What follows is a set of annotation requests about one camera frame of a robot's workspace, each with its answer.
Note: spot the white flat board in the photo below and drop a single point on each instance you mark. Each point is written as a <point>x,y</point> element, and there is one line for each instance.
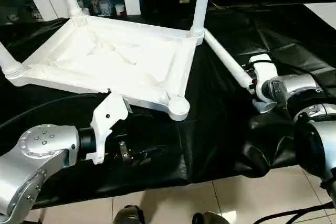
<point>323,14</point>

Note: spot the white plastic table top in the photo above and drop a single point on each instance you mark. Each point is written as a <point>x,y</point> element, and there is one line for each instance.
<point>118,51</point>

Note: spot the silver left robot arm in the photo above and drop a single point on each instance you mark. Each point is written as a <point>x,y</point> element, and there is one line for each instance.
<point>39,140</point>

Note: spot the brown round object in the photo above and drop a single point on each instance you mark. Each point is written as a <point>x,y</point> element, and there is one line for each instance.
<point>128,214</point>

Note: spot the black mat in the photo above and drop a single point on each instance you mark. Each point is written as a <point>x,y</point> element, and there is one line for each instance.
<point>197,142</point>

